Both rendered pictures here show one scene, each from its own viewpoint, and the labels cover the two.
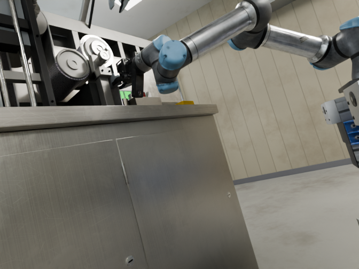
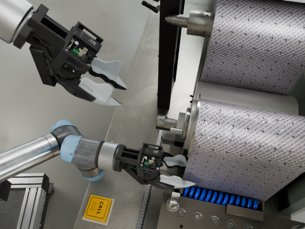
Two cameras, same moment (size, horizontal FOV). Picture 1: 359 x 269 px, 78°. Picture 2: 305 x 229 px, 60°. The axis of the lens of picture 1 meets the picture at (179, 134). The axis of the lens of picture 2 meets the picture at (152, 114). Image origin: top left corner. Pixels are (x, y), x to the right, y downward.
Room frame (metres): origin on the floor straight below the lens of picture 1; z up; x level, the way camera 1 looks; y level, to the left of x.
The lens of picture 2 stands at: (1.13, 0.01, 1.77)
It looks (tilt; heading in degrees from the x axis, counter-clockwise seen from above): 57 degrees down; 152
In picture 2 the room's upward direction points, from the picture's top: straight up
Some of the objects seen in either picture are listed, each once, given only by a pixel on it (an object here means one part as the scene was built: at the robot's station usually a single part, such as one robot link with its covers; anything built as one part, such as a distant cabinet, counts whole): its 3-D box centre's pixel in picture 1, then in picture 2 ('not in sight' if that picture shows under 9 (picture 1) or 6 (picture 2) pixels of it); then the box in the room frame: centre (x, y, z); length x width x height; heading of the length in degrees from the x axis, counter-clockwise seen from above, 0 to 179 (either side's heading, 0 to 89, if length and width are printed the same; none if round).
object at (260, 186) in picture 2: (103, 92); (230, 181); (1.03, 0.29, 1.11); 0.23 x 0.01 x 0.18; 49
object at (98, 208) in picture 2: (182, 106); (98, 208); (0.87, -0.04, 0.91); 0.07 x 0.07 x 0.02; 49
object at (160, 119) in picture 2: (103, 56); (160, 121); (0.82, 0.20, 1.18); 0.04 x 0.02 x 0.04; 139
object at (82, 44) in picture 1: (97, 51); (193, 125); (0.90, 0.24, 1.25); 0.15 x 0.01 x 0.15; 139
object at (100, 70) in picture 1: (106, 90); (171, 146); (0.85, 0.23, 1.05); 0.06 x 0.05 x 0.31; 49
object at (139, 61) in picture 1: (144, 61); (111, 155); (0.82, 0.05, 1.11); 0.08 x 0.05 x 0.08; 139
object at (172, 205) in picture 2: not in sight; (173, 202); (0.99, 0.15, 1.05); 0.04 x 0.04 x 0.04
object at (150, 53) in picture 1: (158, 52); (84, 151); (0.77, -0.01, 1.11); 0.11 x 0.08 x 0.09; 49
